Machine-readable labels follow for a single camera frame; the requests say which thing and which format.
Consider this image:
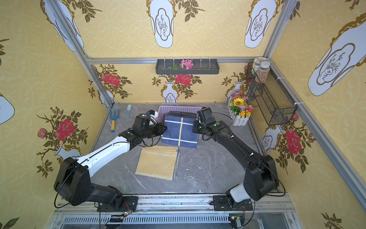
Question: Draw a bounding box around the flower box white fence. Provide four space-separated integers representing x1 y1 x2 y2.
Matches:
228 90 254 126

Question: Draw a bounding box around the light blue small brush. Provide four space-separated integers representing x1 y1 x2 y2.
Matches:
125 104 132 120

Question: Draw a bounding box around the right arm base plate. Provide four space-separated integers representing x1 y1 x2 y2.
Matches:
209 195 253 211

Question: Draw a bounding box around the tan pillowcase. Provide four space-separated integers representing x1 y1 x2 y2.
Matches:
135 146 180 181

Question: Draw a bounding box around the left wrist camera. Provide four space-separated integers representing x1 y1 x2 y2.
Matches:
147 110 159 121

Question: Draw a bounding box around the glass jar back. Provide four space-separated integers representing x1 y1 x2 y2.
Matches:
252 57 268 74

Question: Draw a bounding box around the aluminium rail frame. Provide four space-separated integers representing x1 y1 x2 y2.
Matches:
47 193 302 229

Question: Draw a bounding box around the glass jar front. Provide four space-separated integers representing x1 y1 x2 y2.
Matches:
255 61 270 83

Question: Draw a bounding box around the navy plaid pillowcase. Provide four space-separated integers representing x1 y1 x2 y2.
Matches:
162 115 198 148

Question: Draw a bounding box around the blue yellow garden fork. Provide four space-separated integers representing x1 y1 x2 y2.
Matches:
110 109 120 132

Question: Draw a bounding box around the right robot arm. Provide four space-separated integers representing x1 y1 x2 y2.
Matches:
193 108 280 203

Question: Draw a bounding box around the glass jar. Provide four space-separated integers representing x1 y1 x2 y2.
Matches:
252 57 268 74
255 61 270 83

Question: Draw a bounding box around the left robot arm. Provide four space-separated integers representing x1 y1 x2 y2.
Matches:
54 114 167 210

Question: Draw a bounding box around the pink artificial flower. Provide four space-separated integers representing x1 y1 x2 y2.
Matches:
180 59 194 69

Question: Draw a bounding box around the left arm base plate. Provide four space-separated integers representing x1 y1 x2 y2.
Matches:
97 196 138 212

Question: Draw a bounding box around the black wire mesh shelf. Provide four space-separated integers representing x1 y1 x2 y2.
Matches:
246 63 297 126

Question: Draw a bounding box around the lilac plastic basket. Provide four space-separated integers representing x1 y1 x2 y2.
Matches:
158 106 202 125

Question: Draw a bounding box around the grey wall tray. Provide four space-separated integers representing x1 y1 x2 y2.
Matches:
155 58 220 75

